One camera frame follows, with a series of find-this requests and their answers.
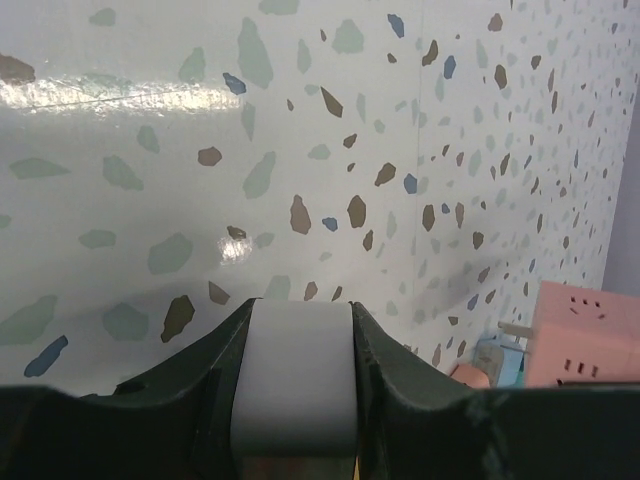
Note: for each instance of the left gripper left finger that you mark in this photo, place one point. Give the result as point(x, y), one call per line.
point(172, 421)

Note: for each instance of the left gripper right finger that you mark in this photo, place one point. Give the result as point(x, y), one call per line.
point(415, 422)

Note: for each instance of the salmon plug cube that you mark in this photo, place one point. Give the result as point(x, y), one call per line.
point(473, 377)

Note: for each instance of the blue plug cube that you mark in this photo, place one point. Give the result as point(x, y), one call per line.
point(501, 359)

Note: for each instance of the pink cube charger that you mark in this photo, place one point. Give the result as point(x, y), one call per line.
point(580, 335)

